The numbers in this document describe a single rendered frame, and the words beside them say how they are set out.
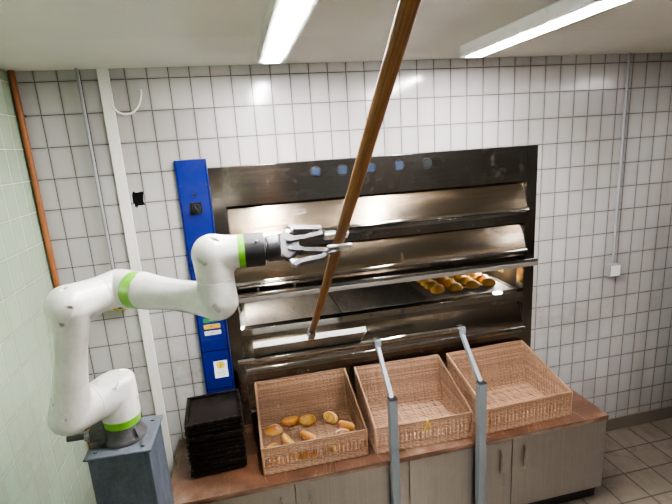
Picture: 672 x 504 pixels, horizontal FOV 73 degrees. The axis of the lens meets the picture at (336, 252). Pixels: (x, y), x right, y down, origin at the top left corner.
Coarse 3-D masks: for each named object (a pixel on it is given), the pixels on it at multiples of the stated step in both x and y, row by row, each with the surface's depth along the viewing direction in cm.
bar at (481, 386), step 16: (400, 336) 241; (416, 336) 243; (464, 336) 247; (288, 352) 230; (304, 352) 231; (320, 352) 233; (384, 368) 232; (480, 384) 231; (480, 400) 233; (480, 416) 235; (480, 432) 237; (480, 448) 239; (480, 464) 242; (480, 480) 244; (400, 496) 235; (480, 496) 246
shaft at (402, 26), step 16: (400, 0) 63; (416, 0) 62; (400, 16) 65; (400, 32) 67; (400, 48) 69; (384, 64) 73; (400, 64) 72; (384, 80) 75; (384, 96) 78; (384, 112) 82; (368, 128) 86; (368, 144) 89; (368, 160) 94; (352, 176) 100; (352, 192) 105; (352, 208) 111; (336, 240) 127; (336, 256) 135; (320, 304) 174
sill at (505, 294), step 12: (432, 300) 288; (444, 300) 287; (456, 300) 286; (468, 300) 288; (480, 300) 290; (492, 300) 292; (348, 312) 277; (360, 312) 276; (372, 312) 275; (384, 312) 277; (396, 312) 279; (408, 312) 281; (264, 324) 267; (276, 324) 266; (288, 324) 266; (300, 324) 267; (324, 324) 270
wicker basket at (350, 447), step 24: (264, 384) 268; (288, 384) 271; (312, 384) 273; (264, 408) 268; (288, 408) 270; (336, 408) 276; (264, 432) 263; (288, 432) 262; (312, 432) 260; (360, 432) 236; (264, 456) 227; (288, 456) 242; (312, 456) 233; (336, 456) 236
